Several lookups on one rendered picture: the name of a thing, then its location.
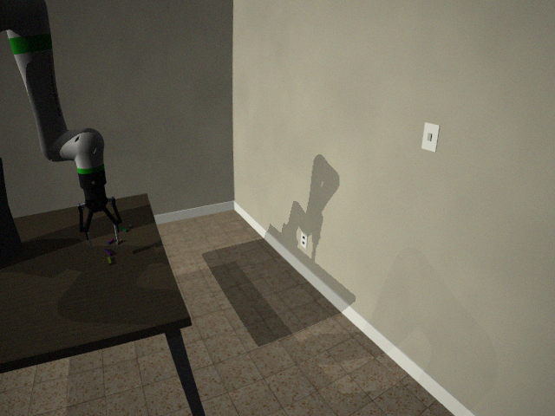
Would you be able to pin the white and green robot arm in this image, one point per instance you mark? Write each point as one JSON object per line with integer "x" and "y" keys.
{"x": 27, "y": 26}

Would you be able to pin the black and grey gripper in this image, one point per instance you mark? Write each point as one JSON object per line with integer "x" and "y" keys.
{"x": 94, "y": 204}

